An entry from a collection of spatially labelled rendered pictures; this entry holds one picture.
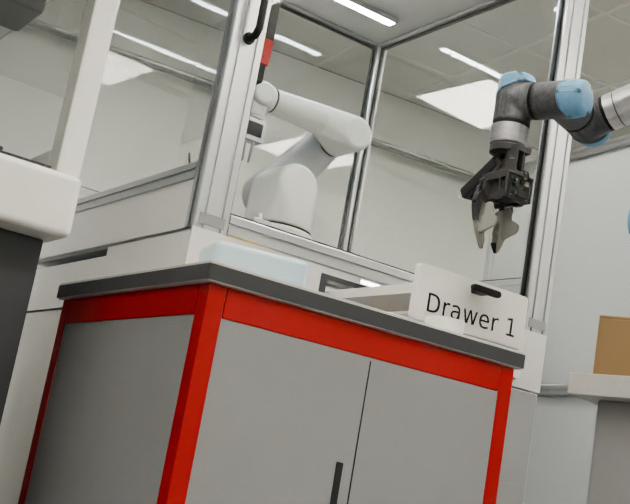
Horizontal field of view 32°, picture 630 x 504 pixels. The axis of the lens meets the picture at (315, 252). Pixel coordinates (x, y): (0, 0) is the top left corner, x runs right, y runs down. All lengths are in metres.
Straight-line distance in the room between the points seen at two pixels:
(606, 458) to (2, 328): 1.07
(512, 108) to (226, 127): 0.58
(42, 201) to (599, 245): 3.02
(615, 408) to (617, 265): 2.36
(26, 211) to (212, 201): 0.54
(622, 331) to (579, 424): 2.33
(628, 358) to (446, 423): 0.39
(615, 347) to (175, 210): 0.93
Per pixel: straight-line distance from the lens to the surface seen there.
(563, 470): 4.37
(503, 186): 2.16
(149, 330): 1.68
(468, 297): 2.16
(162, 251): 2.30
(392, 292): 2.16
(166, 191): 2.37
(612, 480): 2.02
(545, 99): 2.19
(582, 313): 4.45
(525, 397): 2.73
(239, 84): 2.31
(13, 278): 1.86
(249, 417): 1.57
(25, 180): 1.81
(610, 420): 2.03
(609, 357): 2.02
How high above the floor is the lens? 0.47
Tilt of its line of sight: 12 degrees up
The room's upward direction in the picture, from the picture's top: 10 degrees clockwise
